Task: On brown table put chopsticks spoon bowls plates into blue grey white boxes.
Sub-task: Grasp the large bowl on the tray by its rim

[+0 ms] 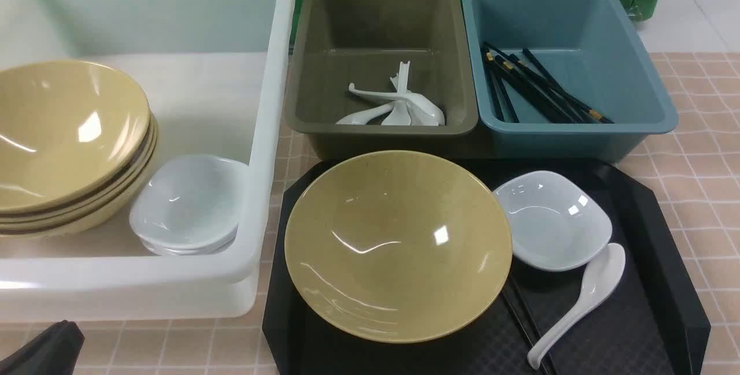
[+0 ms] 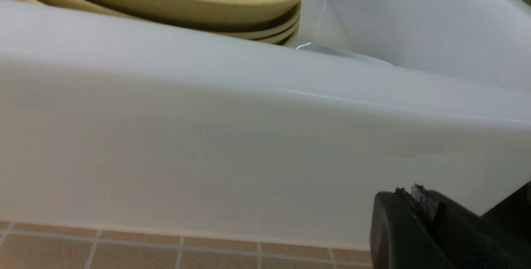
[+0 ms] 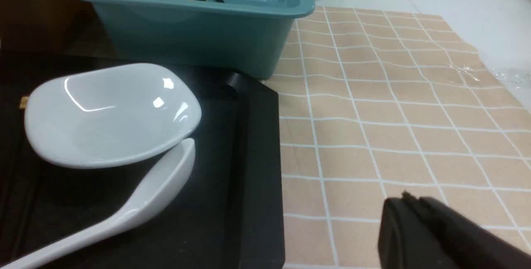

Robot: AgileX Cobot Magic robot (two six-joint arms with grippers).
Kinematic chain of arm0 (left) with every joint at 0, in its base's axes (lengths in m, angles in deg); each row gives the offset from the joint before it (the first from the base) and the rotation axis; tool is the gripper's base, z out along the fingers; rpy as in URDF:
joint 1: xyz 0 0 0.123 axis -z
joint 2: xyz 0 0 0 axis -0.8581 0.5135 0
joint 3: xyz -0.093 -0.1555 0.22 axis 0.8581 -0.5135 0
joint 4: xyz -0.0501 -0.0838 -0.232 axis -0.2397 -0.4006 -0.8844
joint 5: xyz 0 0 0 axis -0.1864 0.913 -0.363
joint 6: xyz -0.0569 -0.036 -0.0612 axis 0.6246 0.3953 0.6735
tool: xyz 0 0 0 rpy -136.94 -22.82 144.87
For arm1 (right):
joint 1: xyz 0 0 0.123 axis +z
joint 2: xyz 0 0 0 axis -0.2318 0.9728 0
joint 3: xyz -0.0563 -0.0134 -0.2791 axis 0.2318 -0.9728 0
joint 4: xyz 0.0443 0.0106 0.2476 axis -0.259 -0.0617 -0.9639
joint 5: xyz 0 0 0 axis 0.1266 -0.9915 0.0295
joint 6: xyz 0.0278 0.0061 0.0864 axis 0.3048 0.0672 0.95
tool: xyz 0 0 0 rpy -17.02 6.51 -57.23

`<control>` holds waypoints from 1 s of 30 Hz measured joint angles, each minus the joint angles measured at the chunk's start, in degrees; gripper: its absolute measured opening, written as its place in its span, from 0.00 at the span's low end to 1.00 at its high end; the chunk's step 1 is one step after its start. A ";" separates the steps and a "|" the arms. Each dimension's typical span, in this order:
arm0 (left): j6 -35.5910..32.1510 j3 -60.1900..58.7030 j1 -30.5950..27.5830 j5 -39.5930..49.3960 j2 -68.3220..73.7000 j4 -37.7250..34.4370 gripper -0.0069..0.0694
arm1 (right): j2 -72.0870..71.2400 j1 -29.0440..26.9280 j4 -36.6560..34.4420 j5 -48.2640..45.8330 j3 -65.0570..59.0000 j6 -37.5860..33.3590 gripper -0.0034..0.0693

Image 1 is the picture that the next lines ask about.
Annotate black plastic serving tray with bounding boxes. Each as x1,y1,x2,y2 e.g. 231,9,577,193
262,159,711,374

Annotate blue plastic bin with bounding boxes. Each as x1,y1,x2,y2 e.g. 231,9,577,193
462,0,678,162

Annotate yellow speckled noodle bowl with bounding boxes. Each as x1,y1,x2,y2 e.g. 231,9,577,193
284,150,513,344

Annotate stacked yellow bowl top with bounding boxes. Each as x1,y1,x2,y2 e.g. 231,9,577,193
1,61,151,214

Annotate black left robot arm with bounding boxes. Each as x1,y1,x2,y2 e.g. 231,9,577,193
1,320,85,374

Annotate white ceramic soup spoon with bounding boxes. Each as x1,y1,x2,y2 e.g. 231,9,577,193
527,243,626,370

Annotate white spoons in bin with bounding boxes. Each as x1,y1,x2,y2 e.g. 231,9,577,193
336,61,446,127

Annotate stacked white dishes beneath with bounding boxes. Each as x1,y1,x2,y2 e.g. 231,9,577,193
140,233,236,256

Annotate stacked yellow bowls beneath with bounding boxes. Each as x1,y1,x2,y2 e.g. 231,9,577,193
1,114,158,240

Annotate black chopstick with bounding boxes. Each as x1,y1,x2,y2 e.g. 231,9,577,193
509,277,558,374
502,279,535,349

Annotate stacked white dish top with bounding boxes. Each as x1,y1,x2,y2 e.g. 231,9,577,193
128,154,248,249

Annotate white square sauce dish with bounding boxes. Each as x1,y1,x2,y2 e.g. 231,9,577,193
493,170,613,272

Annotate black chopsticks in bin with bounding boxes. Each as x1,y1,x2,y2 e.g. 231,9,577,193
480,41,614,124

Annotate olive brown plastic bin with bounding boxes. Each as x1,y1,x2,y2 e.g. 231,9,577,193
284,0,479,159

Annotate large white plastic tub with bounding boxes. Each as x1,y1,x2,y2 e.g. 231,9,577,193
2,0,294,324

